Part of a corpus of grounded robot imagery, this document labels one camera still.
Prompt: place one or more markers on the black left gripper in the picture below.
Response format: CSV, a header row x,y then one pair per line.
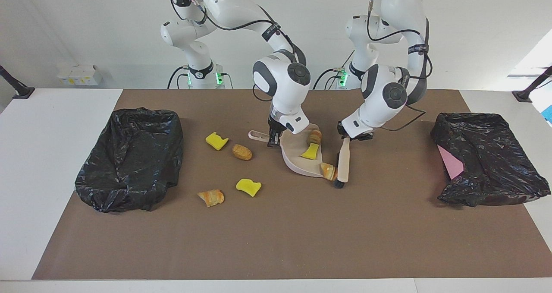
x,y
364,137

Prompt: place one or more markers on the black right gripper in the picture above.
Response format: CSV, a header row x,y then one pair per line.
x,y
276,127

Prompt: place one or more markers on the beige plastic dustpan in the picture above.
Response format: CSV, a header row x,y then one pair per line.
x,y
297,155

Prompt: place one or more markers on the beige brush with black bristles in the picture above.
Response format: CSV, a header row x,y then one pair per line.
x,y
343,159

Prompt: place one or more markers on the brown bread roll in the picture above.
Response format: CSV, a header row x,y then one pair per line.
x,y
242,152

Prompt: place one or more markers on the yellow sponge piece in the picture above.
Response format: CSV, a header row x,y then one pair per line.
x,y
310,152
249,187
217,141

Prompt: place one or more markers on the striped croissant piece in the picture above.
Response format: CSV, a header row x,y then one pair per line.
x,y
328,171
315,137
211,197

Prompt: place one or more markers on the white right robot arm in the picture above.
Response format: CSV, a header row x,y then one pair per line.
x,y
280,77

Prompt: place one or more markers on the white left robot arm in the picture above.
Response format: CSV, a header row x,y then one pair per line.
x,y
388,94

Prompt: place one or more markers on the pink bin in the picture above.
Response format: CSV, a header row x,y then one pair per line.
x,y
450,163

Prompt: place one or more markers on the black trash bag over pink bin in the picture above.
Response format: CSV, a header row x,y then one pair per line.
x,y
496,155

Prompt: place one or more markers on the black trash bag bin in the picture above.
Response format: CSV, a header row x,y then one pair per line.
x,y
129,163

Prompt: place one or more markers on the brown table mat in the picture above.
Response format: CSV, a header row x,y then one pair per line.
x,y
258,241

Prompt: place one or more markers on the black stand with base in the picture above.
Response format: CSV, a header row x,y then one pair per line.
x,y
524,95
21,91

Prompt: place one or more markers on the blue object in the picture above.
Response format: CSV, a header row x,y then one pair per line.
x,y
549,114

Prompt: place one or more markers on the white wall socket boxes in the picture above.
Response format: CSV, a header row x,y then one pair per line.
x,y
79,74

